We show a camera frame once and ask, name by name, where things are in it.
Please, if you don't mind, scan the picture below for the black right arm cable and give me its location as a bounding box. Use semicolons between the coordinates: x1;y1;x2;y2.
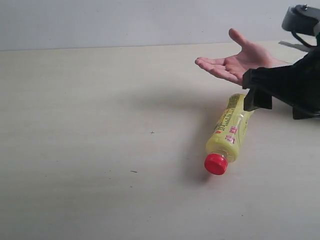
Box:
291;29;318;48

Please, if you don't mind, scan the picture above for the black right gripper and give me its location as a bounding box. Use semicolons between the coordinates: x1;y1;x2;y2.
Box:
242;49;320;120

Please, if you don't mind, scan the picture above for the yellow bottle red cap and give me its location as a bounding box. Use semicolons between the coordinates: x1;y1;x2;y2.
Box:
204;93;254;175

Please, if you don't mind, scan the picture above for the person's open hand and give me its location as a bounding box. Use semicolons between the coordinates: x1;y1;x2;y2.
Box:
194;28;290;86

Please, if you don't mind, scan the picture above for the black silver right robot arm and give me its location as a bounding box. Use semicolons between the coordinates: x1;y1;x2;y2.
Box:
242;4;320;120

